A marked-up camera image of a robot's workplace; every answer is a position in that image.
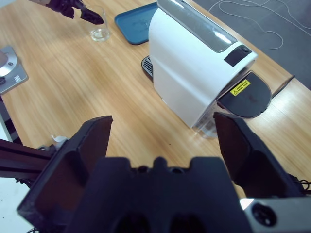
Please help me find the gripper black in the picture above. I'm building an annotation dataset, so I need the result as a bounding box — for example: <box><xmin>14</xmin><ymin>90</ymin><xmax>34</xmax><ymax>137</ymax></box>
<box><xmin>46</xmin><ymin>0</ymin><xmax>105</xmax><ymax>25</ymax></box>

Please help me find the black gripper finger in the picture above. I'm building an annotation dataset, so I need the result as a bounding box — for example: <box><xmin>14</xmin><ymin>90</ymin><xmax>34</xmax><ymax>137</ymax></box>
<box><xmin>17</xmin><ymin>115</ymin><xmax>114</xmax><ymax>229</ymax></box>
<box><xmin>213</xmin><ymin>112</ymin><xmax>304</xmax><ymax>199</ymax></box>

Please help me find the clear drinking glass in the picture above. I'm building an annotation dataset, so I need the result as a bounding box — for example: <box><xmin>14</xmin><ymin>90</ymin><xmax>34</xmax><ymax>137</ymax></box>
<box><xmin>90</xmin><ymin>6</ymin><xmax>111</xmax><ymax>42</ymax></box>

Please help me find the grey translucent machine lid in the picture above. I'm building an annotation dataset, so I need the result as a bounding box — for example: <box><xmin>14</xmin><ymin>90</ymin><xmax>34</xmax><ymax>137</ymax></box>
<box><xmin>157</xmin><ymin>0</ymin><xmax>238</xmax><ymax>53</ymax></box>

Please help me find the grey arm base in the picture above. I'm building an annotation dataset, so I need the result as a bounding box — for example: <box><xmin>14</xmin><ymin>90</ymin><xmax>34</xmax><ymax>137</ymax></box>
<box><xmin>0</xmin><ymin>45</ymin><xmax>29</xmax><ymax>95</ymax></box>

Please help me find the white capsule coffee machine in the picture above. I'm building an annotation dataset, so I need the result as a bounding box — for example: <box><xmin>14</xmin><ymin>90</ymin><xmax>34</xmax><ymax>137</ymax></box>
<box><xmin>141</xmin><ymin>0</ymin><xmax>259</xmax><ymax>129</ymax></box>

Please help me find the white tape label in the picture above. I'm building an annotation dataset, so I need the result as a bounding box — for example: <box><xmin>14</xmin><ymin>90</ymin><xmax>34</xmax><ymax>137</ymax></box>
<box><xmin>50</xmin><ymin>134</ymin><xmax>68</xmax><ymax>146</ymax></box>

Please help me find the teal plastic tray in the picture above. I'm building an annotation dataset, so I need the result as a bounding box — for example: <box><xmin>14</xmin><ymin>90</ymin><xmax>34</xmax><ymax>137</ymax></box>
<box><xmin>114</xmin><ymin>1</ymin><xmax>158</xmax><ymax>46</ymax></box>

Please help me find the clear water tank dark lid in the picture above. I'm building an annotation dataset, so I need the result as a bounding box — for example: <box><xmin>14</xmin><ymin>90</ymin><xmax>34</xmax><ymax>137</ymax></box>
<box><xmin>193</xmin><ymin>70</ymin><xmax>272</xmax><ymax>140</ymax></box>

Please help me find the drip tray with metal grate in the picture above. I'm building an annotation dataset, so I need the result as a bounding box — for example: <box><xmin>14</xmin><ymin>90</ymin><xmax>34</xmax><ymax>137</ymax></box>
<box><xmin>141</xmin><ymin>55</ymin><xmax>154</xmax><ymax>83</ymax></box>

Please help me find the black mount post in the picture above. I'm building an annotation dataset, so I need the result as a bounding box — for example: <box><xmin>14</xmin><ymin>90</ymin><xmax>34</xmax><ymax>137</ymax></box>
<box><xmin>0</xmin><ymin>138</ymin><xmax>59</xmax><ymax>185</ymax></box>

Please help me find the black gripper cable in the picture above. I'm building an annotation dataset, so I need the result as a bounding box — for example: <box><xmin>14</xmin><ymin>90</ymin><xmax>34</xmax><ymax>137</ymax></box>
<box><xmin>289</xmin><ymin>173</ymin><xmax>311</xmax><ymax>196</ymax></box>

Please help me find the black machine power cord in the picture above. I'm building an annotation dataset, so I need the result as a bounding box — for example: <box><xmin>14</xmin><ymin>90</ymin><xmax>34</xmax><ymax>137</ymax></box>
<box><xmin>270</xmin><ymin>74</ymin><xmax>296</xmax><ymax>100</ymax></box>

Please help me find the white floor cable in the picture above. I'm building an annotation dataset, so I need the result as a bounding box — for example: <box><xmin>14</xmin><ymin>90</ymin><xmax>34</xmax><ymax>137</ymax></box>
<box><xmin>208</xmin><ymin>0</ymin><xmax>311</xmax><ymax>51</ymax></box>

